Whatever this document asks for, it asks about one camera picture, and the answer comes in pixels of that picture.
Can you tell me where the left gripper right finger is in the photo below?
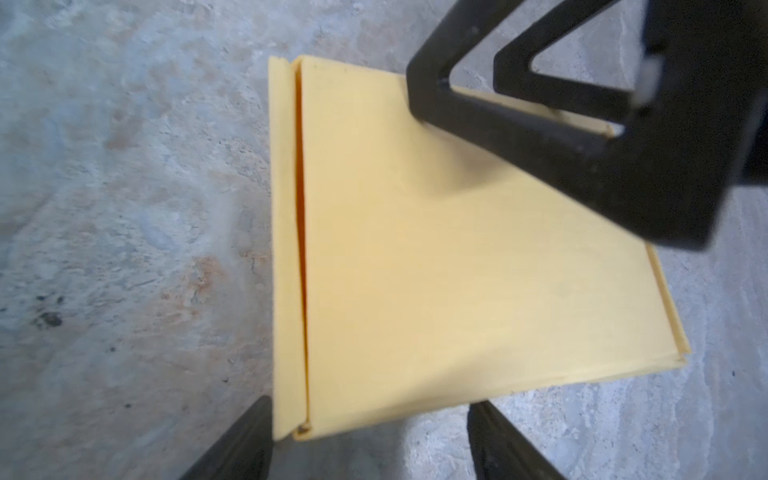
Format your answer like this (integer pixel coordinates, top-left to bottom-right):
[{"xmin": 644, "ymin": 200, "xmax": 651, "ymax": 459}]
[{"xmin": 467, "ymin": 400, "xmax": 565, "ymax": 480}]

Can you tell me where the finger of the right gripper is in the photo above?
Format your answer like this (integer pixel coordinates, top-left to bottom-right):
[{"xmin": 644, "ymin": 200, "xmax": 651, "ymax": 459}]
[
  {"xmin": 493, "ymin": 0, "xmax": 631, "ymax": 123},
  {"xmin": 405, "ymin": 0, "xmax": 721, "ymax": 251}
]

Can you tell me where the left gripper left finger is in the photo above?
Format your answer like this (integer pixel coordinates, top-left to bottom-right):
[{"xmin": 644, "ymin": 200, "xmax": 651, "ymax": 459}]
[{"xmin": 181, "ymin": 395, "xmax": 274, "ymax": 480}]

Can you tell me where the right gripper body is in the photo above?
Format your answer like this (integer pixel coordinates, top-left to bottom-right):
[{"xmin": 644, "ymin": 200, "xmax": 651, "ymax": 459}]
[{"xmin": 611, "ymin": 1, "xmax": 767, "ymax": 250}]

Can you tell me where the yellow paper box stack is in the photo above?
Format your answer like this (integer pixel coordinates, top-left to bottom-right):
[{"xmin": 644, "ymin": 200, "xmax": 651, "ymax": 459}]
[{"xmin": 268, "ymin": 56, "xmax": 690, "ymax": 440}]

